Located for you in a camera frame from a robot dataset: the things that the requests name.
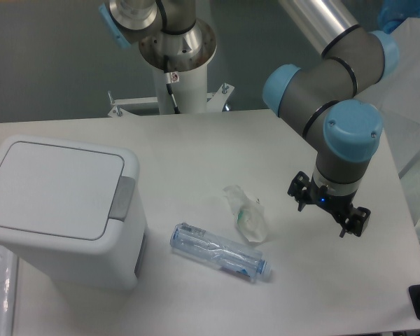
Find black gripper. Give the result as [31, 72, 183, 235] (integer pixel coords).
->
[288, 171, 371, 238]

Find white push-button trash can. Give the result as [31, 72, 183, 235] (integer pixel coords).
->
[0, 134, 147, 291]

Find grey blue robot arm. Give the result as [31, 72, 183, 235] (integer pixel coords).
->
[99, 1, 399, 236]

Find crumpled clear plastic wrapper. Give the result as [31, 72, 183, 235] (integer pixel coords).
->
[223, 185, 268, 244]

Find crushed clear plastic bottle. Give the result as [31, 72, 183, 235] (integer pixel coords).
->
[169, 223, 272, 281]

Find translucent plastic covered box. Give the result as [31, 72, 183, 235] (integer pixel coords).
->
[360, 18, 420, 229]

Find bubble wrap sheet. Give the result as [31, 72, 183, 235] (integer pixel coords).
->
[0, 246, 18, 335]

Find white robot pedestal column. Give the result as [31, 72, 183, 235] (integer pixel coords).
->
[152, 65, 207, 109]

